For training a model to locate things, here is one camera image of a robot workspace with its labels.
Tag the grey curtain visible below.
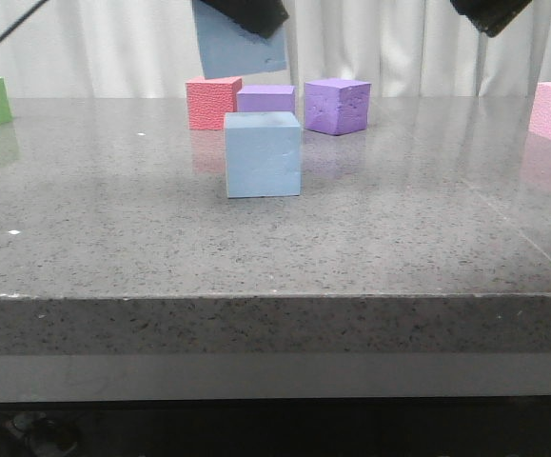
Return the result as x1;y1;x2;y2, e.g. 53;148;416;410
0;1;551;98

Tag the red foam cube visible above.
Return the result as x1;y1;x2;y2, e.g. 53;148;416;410
186;76;243;130

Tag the purple foam cube dented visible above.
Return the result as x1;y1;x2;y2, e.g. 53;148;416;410
304;78;371;136

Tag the black cable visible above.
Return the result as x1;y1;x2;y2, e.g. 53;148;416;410
0;0;49;68

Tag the light blue textured foam cube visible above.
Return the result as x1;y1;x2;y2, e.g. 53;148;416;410
192;1;287;79

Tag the purple foam cube smooth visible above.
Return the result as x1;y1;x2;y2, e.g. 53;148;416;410
236;85;296;113

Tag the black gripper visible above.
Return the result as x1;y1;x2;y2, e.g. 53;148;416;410
204;0;289;38
450;0;531;38

